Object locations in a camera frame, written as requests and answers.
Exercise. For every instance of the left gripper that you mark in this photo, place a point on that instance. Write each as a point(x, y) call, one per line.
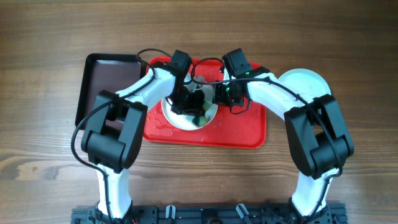
point(194, 108)

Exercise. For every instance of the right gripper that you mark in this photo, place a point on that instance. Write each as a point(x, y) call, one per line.
point(219, 98)

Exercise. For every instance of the white plate with stain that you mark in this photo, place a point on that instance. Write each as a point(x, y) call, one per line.
point(184, 122)

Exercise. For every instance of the green yellow sponge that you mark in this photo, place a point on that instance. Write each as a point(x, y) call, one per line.
point(202, 117)

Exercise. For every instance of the light blue plate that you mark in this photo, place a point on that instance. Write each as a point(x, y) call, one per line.
point(305, 81)

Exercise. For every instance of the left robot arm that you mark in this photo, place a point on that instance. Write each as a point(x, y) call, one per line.
point(113, 130)

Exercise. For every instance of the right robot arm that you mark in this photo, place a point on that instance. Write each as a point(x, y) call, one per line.
point(319, 140)

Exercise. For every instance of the red plastic tray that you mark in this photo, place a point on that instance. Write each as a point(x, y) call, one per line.
point(242, 127)

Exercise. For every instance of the black rectangular tray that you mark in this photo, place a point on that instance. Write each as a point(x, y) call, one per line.
point(110, 72)

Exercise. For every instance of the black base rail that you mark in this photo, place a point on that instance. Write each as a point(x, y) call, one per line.
point(267, 213)

